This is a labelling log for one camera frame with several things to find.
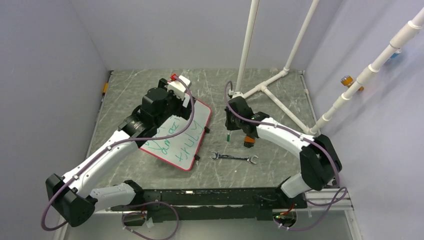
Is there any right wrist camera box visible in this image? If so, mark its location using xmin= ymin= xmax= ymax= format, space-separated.
xmin=228 ymin=90 xmax=244 ymax=99

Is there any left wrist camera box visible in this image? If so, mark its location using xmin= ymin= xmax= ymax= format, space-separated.
xmin=167 ymin=74 xmax=192 ymax=100

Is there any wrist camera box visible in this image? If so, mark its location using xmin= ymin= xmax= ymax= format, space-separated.
xmin=228 ymin=90 xmax=244 ymax=99
xmin=167 ymin=74 xmax=192 ymax=100

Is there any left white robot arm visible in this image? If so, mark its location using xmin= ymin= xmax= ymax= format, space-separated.
xmin=45 ymin=75 xmax=196 ymax=227

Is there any white pvc pipe frame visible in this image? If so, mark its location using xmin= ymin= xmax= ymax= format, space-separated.
xmin=245 ymin=0 xmax=424 ymax=137

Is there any orange wall knob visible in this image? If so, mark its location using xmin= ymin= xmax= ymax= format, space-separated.
xmin=340 ymin=75 xmax=354 ymax=88

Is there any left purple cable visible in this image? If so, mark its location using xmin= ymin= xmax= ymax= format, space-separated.
xmin=40 ymin=73 xmax=196 ymax=240

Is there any purple cable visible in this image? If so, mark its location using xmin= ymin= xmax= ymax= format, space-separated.
xmin=40 ymin=73 xmax=196 ymax=240
xmin=224 ymin=80 xmax=349 ymax=233

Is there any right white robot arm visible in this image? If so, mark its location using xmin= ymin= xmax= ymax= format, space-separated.
xmin=225 ymin=96 xmax=342 ymax=208

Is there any silver open end wrench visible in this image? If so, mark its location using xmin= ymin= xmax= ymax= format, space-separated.
xmin=209 ymin=151 xmax=259 ymax=165

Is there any pink framed whiteboard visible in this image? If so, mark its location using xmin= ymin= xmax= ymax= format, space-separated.
xmin=140 ymin=99 xmax=212 ymax=171

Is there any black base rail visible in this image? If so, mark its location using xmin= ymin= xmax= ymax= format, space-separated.
xmin=111 ymin=187 xmax=308 ymax=223

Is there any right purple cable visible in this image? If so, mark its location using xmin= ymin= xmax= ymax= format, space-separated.
xmin=224 ymin=80 xmax=349 ymax=233

